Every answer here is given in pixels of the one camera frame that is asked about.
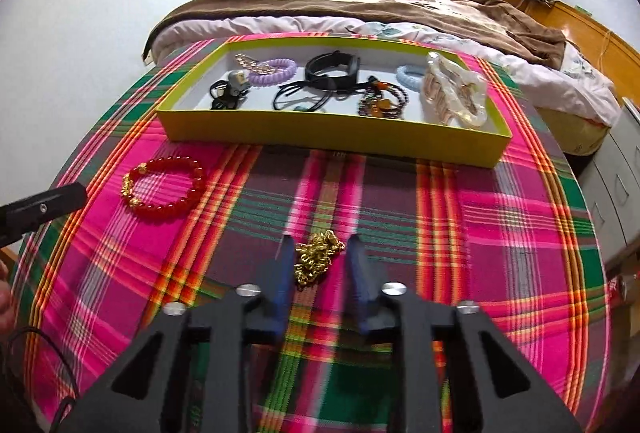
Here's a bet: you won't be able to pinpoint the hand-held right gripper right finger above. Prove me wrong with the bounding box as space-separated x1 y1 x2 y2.
345 234 583 433

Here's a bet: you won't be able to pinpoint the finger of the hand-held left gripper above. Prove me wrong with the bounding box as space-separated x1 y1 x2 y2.
0 182 88 249

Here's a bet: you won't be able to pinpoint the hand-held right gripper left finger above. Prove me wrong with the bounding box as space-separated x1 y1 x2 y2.
72 233 301 433

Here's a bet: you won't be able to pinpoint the gold chain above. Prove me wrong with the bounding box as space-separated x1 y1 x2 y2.
292 229 347 289

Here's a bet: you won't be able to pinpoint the red bead bracelet gold charm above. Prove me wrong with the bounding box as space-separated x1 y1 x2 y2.
121 156 207 220

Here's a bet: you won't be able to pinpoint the yellow-green cardboard box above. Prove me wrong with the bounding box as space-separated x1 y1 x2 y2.
156 35 514 168

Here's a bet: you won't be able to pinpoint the black cord turquoise necklace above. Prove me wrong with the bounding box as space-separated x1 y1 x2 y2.
272 80 351 114

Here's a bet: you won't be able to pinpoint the brown bead bracelets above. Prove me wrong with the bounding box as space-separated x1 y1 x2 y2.
356 75 416 118

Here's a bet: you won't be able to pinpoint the black bangle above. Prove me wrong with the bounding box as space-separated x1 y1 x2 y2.
305 50 361 91

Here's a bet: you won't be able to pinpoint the silver ring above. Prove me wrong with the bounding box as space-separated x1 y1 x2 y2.
209 69 251 110

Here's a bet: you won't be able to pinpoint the clear plastic jewelry bag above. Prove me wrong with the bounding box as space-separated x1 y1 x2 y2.
420 52 488 130

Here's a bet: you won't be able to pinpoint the gold link bracelet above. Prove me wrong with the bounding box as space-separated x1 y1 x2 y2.
234 53 273 76

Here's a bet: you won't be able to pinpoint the person's left hand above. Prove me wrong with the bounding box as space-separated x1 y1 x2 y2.
0 260 17 334

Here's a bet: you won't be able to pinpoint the plaid tablecloth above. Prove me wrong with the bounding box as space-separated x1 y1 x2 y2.
10 33 608 433

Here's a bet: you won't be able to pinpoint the bed base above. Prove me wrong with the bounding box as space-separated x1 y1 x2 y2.
537 105 613 156

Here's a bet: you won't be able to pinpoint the red can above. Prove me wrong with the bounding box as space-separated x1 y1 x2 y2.
607 270 640 309

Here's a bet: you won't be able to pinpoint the grey drawer cabinet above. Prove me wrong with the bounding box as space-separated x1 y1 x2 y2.
577 98 640 264

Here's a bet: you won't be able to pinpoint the wooden headboard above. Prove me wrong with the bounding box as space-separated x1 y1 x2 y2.
525 0 640 106

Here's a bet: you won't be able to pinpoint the black cable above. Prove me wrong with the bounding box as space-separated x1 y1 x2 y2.
0 325 81 433

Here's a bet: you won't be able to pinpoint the blue spiral hair tie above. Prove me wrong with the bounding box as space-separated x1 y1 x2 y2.
396 65 430 91

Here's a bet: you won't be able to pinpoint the purple spiral hair tie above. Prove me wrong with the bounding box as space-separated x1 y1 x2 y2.
248 58 297 88

